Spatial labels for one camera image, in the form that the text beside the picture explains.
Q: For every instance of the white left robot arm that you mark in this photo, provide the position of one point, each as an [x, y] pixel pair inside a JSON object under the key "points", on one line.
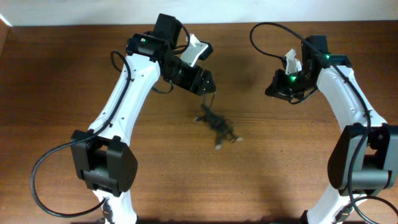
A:
{"points": [[102, 157]]}

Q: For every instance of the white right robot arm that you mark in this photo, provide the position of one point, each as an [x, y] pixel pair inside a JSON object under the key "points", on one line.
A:
{"points": [[364, 160]]}

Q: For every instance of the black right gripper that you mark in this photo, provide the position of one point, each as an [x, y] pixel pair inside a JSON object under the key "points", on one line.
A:
{"points": [[277, 86]]}

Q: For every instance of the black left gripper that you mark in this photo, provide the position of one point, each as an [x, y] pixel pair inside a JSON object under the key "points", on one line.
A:
{"points": [[197, 78]]}

